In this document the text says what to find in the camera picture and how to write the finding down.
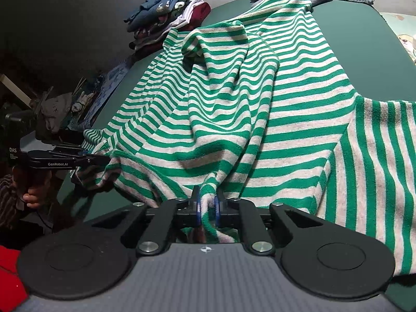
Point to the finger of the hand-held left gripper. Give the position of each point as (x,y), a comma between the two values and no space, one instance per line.
(96,160)

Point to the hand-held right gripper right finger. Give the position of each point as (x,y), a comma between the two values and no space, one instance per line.
(218,211)

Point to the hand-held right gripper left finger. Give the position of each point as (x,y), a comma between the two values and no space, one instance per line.
(196,214)

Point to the green striped shirt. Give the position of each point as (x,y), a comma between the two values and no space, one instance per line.
(260,104)

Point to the person's left forearm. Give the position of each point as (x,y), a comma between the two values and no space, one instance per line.
(8,201)

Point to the stack of folded clothes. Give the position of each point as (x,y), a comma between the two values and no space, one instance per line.
(156,6)

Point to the person's left hand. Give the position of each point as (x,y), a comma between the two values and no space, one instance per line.
(31,198)

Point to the grey crumpled cloth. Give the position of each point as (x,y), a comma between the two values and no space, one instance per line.
(52,110)

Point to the white wooden bar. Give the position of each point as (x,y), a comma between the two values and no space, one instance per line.
(14,87)

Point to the blue patterned cloth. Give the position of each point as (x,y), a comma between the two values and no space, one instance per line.
(110,78)

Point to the red garment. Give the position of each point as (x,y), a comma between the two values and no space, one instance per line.
(9,273)

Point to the pale cartoon printed sheet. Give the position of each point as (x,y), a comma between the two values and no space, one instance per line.
(406,35)

